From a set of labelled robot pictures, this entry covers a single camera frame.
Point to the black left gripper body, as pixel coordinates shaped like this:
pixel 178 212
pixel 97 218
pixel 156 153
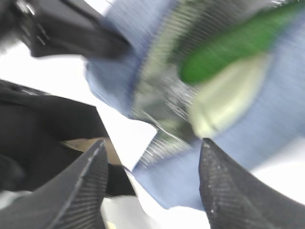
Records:
pixel 52 142

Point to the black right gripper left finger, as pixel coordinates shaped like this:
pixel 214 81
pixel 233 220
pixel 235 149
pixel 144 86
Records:
pixel 71 200

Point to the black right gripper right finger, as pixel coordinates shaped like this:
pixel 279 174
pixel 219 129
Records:
pixel 235 199

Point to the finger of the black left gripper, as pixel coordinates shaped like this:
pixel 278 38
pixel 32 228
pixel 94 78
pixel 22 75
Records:
pixel 67 27

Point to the navy blue lunch bag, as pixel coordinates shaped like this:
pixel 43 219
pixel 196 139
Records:
pixel 145 86

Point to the green cucumber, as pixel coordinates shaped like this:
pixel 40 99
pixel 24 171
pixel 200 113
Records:
pixel 252 36

